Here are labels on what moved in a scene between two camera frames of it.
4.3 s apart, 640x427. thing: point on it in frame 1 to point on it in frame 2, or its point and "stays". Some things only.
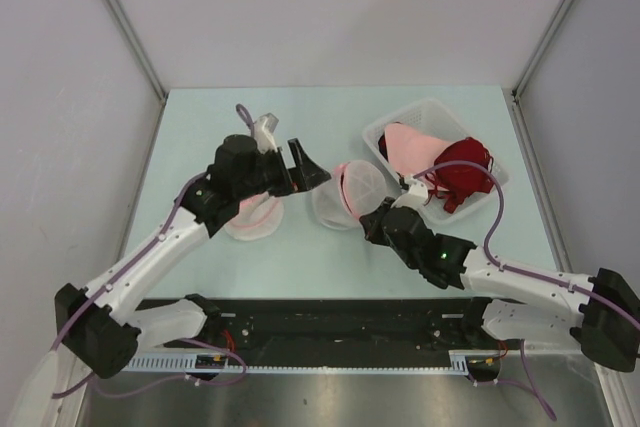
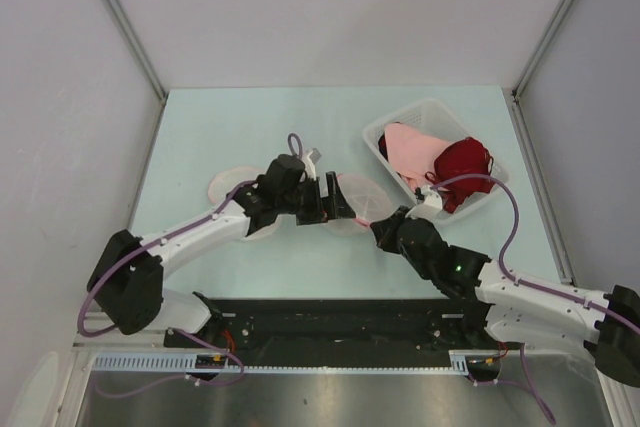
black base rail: (342, 326) stays
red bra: (459, 181) stays
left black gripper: (306, 175) to (333, 206)
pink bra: (411, 152) stays
